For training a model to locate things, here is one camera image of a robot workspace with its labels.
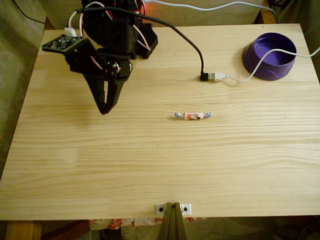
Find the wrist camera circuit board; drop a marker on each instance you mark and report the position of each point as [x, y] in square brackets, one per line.
[62, 43]

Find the floral cloth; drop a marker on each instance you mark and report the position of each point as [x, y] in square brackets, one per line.
[112, 222]

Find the purple bowl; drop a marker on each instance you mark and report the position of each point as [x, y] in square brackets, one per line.
[270, 72]

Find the orange wooden furniture part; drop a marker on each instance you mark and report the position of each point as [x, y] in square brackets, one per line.
[266, 17]

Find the candy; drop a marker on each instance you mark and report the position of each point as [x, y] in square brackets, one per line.
[191, 115]

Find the brown wooden beam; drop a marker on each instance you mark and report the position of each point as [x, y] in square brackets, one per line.
[67, 232]

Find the small metal bracket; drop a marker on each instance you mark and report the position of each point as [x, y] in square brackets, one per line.
[186, 209]
[160, 209]

